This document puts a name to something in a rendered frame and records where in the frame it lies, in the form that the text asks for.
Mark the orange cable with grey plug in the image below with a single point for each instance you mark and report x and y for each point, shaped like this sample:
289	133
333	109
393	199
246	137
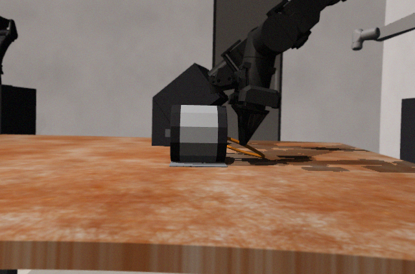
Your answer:
258	153

